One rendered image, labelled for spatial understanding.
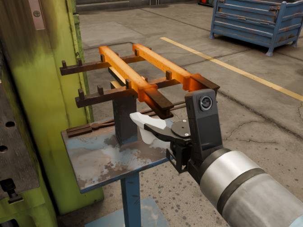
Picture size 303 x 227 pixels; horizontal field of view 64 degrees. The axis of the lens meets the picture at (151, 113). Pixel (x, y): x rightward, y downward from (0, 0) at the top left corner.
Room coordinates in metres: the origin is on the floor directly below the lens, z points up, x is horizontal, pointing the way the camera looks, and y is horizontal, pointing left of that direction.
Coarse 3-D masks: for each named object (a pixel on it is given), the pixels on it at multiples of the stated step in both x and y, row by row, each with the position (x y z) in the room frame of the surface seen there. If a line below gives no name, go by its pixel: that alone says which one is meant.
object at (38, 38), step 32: (0, 0) 0.82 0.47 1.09; (32, 0) 0.86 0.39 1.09; (64, 0) 0.91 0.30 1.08; (0, 32) 0.81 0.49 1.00; (32, 32) 0.85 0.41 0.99; (64, 32) 0.90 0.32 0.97; (32, 64) 0.84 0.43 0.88; (32, 96) 0.82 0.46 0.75; (64, 96) 0.88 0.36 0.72; (32, 128) 0.81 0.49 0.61; (64, 128) 0.86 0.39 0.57; (64, 160) 0.84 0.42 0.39; (64, 192) 0.83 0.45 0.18; (96, 192) 0.90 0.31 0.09
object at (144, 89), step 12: (108, 48) 0.80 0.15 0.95; (108, 60) 0.73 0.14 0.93; (120, 60) 0.69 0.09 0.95; (120, 72) 0.63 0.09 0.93; (132, 72) 0.60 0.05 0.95; (132, 84) 0.55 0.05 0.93; (144, 84) 0.53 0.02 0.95; (144, 96) 0.49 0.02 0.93; (156, 96) 0.46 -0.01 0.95; (156, 108) 0.45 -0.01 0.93; (168, 108) 0.42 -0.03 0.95
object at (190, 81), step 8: (136, 48) 0.81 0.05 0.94; (144, 48) 0.80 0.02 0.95; (144, 56) 0.76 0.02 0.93; (152, 56) 0.72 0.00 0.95; (160, 56) 0.72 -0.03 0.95; (160, 64) 0.67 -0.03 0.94; (168, 64) 0.65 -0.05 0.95; (176, 72) 0.60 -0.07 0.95; (184, 72) 0.60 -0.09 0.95; (184, 80) 0.55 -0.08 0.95; (192, 80) 0.55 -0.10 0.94; (200, 80) 0.53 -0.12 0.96; (208, 80) 0.53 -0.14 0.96; (184, 88) 0.55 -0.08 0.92; (192, 88) 0.55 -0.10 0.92; (200, 88) 0.52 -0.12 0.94; (208, 88) 0.49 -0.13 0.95; (216, 88) 0.49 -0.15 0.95
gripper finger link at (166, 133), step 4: (144, 124) 0.37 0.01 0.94; (148, 124) 0.36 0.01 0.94; (144, 128) 0.37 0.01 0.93; (148, 128) 0.36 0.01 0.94; (152, 128) 0.35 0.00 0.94; (156, 128) 0.35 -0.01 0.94; (160, 128) 0.35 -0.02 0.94; (168, 128) 0.35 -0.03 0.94; (152, 132) 0.35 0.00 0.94; (156, 132) 0.34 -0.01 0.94; (160, 132) 0.34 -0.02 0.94; (164, 132) 0.34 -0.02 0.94; (168, 132) 0.34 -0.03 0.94; (172, 132) 0.34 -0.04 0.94; (156, 136) 0.34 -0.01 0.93; (160, 136) 0.34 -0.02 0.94; (164, 136) 0.33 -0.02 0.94; (168, 136) 0.33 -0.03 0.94; (172, 136) 0.33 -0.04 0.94; (176, 136) 0.33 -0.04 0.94; (164, 140) 0.33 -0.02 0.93; (168, 140) 0.33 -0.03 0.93; (172, 140) 0.33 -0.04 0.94
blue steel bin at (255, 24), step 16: (224, 0) 4.19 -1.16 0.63; (240, 0) 3.96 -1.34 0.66; (256, 0) 3.75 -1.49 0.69; (272, 0) 4.29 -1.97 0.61; (288, 0) 4.10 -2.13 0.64; (224, 16) 4.14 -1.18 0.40; (240, 16) 3.91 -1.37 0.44; (256, 16) 3.71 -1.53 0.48; (272, 16) 3.52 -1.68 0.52; (288, 16) 3.56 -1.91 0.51; (224, 32) 4.10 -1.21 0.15; (240, 32) 3.88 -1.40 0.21; (256, 32) 3.65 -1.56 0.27; (272, 32) 3.47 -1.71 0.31; (288, 32) 3.66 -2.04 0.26; (272, 48) 3.41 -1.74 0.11
